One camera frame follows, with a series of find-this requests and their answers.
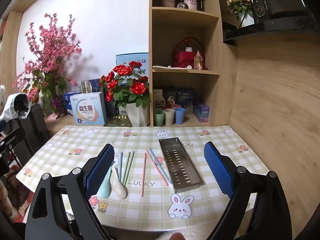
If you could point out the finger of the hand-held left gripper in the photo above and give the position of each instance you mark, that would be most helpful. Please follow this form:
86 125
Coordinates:
12 141

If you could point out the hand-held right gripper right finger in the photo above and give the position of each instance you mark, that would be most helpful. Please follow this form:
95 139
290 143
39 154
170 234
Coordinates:
218 172

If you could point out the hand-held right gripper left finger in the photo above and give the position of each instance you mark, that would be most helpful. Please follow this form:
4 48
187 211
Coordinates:
100 172

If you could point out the light green spoon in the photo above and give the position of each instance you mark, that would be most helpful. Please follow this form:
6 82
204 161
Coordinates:
105 192

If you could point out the white spoon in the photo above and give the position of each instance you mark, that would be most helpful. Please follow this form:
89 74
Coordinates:
119 188

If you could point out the green chopstick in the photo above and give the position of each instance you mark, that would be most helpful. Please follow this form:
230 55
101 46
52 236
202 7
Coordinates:
126 166
130 166

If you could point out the stainless steel utensil tray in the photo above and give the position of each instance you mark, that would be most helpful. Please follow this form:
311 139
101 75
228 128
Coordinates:
180 165

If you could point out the pink chopstick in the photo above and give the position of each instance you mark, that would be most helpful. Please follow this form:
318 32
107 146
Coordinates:
163 179
144 173

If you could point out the black chair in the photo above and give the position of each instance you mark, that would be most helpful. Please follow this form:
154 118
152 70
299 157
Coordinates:
35 130

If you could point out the white and black garment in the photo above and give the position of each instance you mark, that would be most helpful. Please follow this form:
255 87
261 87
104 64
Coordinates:
10 107

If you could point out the small pink dish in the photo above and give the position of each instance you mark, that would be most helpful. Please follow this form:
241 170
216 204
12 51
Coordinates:
53 117

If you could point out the gold embossed tin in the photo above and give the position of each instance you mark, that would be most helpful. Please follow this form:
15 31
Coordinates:
117 122

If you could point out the purple flowers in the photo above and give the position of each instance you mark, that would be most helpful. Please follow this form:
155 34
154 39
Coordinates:
57 104

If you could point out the purple box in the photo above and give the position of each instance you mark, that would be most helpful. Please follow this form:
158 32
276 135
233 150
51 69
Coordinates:
201 112

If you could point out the white and blue supplement box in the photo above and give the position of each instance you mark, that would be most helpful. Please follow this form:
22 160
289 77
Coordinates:
86 110

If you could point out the checked bunny print tablecloth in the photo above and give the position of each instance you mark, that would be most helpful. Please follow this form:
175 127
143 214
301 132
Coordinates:
150 212

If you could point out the small white and blue box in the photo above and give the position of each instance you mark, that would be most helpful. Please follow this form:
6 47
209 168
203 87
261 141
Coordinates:
122 110

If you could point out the blue striped box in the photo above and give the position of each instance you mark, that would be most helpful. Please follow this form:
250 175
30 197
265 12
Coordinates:
67 102

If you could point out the red rose plant white pot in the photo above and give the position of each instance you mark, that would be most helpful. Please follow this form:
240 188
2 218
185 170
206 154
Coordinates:
136 115

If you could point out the blue cup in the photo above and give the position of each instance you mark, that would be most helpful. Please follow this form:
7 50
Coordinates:
180 116

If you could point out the beige cup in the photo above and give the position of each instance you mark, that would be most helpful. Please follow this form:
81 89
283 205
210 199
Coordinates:
169 117

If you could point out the pink cup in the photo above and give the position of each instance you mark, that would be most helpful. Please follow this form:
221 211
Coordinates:
176 106

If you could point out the green cup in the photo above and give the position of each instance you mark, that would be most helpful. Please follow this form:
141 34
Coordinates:
159 118

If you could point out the wooden shelf unit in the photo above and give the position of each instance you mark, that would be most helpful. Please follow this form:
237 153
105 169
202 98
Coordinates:
215 92

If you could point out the dark blue picture box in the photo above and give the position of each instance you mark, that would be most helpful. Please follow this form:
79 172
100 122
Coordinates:
186 97

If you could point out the metal cylinder cup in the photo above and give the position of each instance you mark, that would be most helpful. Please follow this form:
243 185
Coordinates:
86 87

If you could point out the dark blue sparkly box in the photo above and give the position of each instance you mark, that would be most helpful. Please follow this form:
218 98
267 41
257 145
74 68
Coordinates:
96 85

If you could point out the pink cherry blossom plant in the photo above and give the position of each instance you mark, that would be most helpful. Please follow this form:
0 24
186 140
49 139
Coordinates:
50 55

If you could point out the dark snack box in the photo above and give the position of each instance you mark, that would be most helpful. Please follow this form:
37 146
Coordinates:
162 95

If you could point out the clear perfume bottle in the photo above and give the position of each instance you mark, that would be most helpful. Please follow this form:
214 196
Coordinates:
198 61

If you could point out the large blue and white box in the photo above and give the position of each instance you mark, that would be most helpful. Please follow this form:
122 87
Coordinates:
125 60

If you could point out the flat stack of papers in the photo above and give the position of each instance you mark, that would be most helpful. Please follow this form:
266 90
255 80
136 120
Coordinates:
165 67

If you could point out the small white vase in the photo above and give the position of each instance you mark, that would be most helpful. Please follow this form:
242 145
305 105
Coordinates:
188 49

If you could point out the black mug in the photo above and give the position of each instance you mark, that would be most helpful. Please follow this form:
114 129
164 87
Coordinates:
200 6

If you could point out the clear glass vase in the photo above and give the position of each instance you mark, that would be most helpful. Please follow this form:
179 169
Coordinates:
260 10

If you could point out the small snow globe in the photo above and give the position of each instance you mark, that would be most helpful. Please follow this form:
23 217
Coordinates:
181 5

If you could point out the peach rose plant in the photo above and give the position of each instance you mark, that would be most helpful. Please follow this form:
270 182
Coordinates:
240 2

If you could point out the dark grey box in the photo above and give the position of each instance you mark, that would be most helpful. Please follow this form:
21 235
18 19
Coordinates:
285 2

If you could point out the black wall shelf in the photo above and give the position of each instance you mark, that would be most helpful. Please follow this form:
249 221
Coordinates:
275 26

